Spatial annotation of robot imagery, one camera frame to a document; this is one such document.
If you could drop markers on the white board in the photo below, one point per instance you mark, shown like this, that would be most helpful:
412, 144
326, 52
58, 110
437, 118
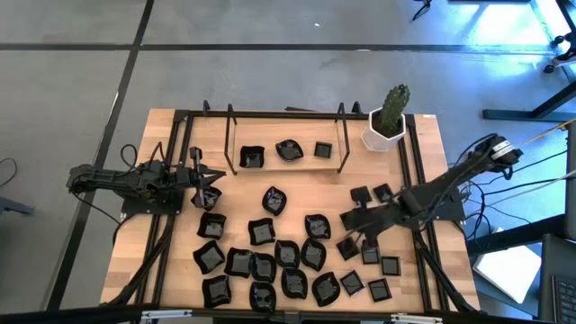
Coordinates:
508, 270

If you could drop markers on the black desk foot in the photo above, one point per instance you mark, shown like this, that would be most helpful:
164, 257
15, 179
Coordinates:
517, 115

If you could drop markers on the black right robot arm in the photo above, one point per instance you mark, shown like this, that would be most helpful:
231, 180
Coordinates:
450, 180

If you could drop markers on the green cactus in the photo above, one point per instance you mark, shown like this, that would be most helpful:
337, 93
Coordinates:
395, 105

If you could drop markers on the black bowls rack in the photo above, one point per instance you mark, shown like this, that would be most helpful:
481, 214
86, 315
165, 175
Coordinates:
323, 149

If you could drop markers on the black stand legs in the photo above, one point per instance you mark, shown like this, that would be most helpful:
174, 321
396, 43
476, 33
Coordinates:
424, 5

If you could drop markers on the dark grey laptop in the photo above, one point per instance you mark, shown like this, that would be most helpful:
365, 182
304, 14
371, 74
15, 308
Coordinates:
555, 256

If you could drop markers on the office chair base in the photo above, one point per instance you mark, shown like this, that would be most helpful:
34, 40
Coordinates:
566, 57

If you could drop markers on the grey floor object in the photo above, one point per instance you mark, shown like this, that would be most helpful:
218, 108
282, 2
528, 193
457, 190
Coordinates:
13, 207

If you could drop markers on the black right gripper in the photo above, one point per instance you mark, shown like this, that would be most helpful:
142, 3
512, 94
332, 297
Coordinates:
382, 215

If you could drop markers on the black rig beam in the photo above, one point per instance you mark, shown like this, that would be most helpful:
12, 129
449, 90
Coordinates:
54, 318

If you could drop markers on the grey panel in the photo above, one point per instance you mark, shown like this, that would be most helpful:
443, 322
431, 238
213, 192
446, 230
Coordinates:
571, 189

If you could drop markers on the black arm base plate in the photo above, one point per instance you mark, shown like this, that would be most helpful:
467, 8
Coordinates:
452, 213
135, 208

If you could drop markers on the black desk beam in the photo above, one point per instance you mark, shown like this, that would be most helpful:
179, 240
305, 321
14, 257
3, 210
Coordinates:
517, 236

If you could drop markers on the wooden shelf with black frame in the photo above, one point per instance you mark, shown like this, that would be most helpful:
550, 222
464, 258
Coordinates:
270, 130

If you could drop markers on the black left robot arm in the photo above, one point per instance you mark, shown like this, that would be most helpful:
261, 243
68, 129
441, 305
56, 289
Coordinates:
112, 180

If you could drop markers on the white hexagonal plant pot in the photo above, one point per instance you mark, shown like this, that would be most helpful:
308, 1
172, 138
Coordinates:
373, 141

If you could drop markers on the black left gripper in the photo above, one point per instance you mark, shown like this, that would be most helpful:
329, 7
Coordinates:
199, 176

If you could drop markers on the silver metal bracket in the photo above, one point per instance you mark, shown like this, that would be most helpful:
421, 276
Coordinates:
416, 319
166, 314

